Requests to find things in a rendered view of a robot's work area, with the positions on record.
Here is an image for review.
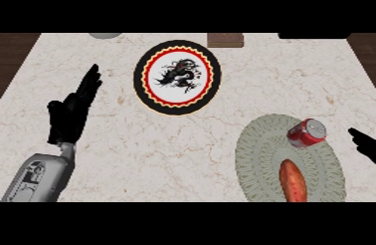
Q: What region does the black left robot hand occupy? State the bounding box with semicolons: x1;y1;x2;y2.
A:
46;63;105;145

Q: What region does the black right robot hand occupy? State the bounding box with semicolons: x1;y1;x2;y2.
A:
347;126;376;165

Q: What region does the orange sweet potato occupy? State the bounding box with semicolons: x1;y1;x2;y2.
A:
278;158;309;203

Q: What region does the black rimmed dragon plate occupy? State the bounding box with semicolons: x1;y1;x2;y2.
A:
133;39;223;117

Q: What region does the red soda can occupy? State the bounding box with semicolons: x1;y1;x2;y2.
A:
286;118;328;149

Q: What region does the grey round object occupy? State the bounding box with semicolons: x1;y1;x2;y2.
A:
89;33;124;40

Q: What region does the brown wooden block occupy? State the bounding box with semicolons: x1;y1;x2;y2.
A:
205;33;245;49

